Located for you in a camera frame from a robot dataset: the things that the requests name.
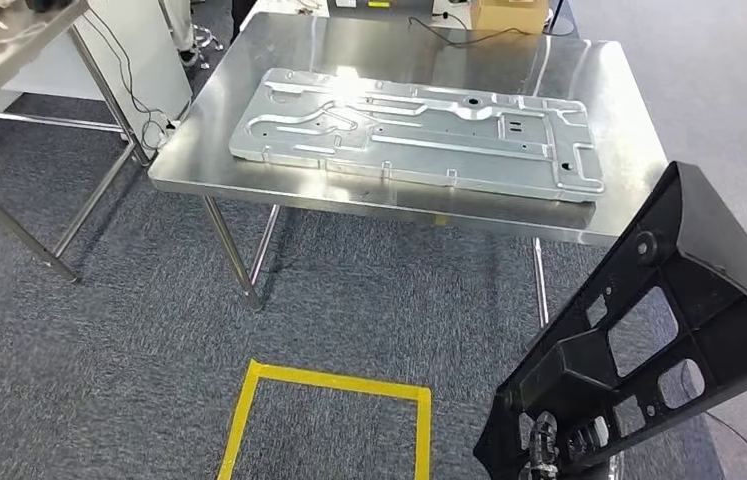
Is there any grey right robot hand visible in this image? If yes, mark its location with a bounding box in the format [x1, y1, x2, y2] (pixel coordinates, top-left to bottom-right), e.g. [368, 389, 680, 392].
[518, 410, 611, 480]

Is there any black plastic panel part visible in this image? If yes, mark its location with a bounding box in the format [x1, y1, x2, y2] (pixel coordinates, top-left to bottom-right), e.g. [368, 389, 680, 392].
[472, 160, 747, 480]

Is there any stainless steel workbench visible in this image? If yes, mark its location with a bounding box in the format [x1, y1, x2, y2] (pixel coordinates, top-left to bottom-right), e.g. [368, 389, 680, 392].
[147, 11, 670, 331]

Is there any yellow floor tape marking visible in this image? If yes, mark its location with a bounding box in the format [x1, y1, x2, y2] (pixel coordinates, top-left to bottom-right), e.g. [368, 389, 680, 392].
[215, 358, 433, 480]

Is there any stamped metal panel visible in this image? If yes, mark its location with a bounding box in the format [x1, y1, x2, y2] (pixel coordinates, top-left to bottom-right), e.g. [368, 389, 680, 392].
[227, 66, 606, 203]

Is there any cardboard box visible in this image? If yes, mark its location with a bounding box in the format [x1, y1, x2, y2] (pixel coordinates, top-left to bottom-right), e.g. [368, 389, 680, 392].
[468, 0, 551, 36]

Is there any white power strip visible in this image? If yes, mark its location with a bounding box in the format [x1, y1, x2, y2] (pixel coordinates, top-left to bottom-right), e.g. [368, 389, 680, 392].
[146, 117, 182, 152]

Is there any white desk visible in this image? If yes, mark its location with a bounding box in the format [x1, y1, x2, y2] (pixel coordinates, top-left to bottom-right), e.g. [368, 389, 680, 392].
[240, 0, 480, 31]

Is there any chrome chair base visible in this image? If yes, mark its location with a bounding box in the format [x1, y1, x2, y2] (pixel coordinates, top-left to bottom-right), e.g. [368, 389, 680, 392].
[190, 23, 225, 71]

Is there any person's leg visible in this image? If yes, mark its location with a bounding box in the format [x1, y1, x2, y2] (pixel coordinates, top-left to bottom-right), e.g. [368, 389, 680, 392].
[160, 0, 202, 69]

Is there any white cabinet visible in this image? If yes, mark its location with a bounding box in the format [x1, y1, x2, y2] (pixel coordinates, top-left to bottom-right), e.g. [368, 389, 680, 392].
[0, 0, 194, 145]

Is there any stainless steel side table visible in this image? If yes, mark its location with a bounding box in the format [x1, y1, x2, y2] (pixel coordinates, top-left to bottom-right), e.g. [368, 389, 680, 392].
[0, 0, 152, 285]

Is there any black floor cable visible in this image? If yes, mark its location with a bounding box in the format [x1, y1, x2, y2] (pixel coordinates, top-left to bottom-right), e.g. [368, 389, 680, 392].
[704, 410, 747, 480]

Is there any black laptop cable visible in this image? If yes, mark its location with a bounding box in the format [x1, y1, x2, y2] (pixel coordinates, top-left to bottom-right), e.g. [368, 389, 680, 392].
[407, 14, 533, 49]

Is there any black power cable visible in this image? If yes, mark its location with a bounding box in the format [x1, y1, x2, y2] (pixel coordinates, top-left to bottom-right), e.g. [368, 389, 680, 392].
[84, 9, 179, 150]

